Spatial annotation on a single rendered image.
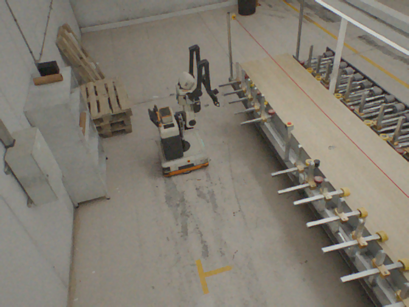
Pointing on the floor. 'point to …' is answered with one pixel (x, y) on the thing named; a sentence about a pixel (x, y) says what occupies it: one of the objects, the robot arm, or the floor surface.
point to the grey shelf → (69, 135)
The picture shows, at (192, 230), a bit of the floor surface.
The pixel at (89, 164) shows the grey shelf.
